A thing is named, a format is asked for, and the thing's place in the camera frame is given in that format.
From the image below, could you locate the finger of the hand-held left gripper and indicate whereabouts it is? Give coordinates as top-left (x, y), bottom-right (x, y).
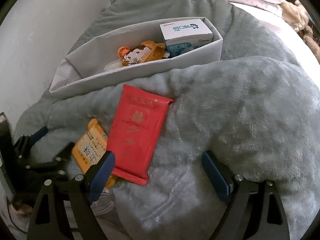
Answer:
top-left (14, 126), bottom-right (48, 157)
top-left (25, 142), bottom-right (75, 178)

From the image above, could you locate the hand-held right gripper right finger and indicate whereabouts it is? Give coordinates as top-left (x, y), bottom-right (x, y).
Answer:
top-left (201, 151), bottom-right (294, 240)

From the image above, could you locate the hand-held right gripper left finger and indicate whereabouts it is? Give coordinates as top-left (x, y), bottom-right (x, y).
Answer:
top-left (26, 150), bottom-right (117, 240)

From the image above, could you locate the orange medicine packet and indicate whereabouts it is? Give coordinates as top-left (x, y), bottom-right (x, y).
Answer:
top-left (71, 119), bottom-right (118, 188)

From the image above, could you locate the red snack packet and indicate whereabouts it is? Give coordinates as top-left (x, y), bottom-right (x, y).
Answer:
top-left (110, 84), bottom-right (175, 186)

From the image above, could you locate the clear bottle with silver cap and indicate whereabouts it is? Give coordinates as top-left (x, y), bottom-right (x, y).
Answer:
top-left (104, 59), bottom-right (124, 72)

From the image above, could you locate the grey fabric storage box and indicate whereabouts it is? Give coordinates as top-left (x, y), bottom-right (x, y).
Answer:
top-left (49, 17), bottom-right (223, 100)

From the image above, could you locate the cartoon pouch with orange cap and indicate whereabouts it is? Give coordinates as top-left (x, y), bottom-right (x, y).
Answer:
top-left (116, 41), bottom-right (167, 67)

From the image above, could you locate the white and blue bandage box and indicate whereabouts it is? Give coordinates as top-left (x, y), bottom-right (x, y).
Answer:
top-left (160, 19), bottom-right (214, 58)

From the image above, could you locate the grey fleece blanket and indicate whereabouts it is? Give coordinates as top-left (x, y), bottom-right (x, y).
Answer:
top-left (15, 0), bottom-right (320, 240)

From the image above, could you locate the pale pink bed sheet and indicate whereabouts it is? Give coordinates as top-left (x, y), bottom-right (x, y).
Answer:
top-left (230, 2), bottom-right (310, 63)

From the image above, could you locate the brown plush toy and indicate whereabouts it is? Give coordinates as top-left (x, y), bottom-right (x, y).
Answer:
top-left (297, 26), bottom-right (320, 63)

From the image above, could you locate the beige plush toy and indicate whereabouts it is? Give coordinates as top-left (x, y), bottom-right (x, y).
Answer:
top-left (279, 0), bottom-right (310, 33)

